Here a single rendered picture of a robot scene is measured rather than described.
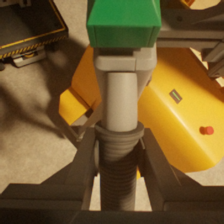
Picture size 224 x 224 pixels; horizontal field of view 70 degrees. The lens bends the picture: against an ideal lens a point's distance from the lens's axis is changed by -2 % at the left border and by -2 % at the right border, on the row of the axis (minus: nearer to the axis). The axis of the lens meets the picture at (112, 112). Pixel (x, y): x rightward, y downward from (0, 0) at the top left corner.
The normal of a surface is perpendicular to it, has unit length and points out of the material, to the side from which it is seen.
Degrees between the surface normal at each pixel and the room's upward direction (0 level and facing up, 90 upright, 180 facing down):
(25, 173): 0
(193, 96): 0
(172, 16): 16
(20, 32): 0
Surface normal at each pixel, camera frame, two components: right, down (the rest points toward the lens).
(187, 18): -0.01, -0.22
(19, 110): 0.27, -0.21
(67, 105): -0.01, 0.04
